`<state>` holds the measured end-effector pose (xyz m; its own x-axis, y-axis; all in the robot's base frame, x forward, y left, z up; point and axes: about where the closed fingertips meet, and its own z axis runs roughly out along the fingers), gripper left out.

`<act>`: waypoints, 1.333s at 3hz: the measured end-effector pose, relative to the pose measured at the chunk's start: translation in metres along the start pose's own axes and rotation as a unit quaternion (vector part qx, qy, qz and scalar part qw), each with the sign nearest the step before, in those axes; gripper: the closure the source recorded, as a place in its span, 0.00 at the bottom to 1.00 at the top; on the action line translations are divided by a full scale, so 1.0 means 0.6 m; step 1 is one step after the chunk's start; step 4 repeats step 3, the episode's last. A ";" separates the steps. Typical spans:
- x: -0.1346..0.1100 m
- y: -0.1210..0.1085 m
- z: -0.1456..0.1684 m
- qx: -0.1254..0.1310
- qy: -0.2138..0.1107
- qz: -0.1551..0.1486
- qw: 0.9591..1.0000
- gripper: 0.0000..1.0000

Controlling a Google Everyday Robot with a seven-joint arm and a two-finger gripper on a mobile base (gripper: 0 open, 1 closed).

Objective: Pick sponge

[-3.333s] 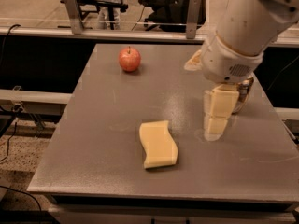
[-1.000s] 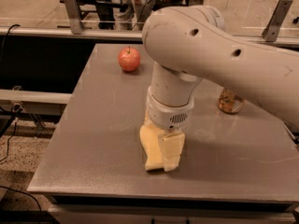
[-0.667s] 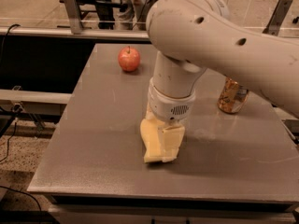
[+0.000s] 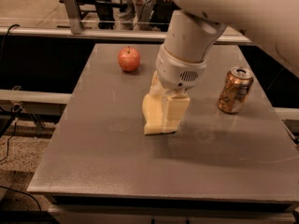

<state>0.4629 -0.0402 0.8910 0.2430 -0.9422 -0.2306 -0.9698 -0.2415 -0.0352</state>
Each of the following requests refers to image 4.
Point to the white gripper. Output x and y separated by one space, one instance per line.
177 73

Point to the yellow sponge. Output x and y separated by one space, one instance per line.
153 114

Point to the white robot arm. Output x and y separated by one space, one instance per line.
271 25

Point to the red apple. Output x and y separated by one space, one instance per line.
129 59

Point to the copper soda can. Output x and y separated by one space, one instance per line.
236 89

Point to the person in light trousers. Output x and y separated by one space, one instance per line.
138 13

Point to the left metal bracket post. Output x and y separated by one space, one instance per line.
73 14

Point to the metal rail barrier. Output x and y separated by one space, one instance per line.
99 36

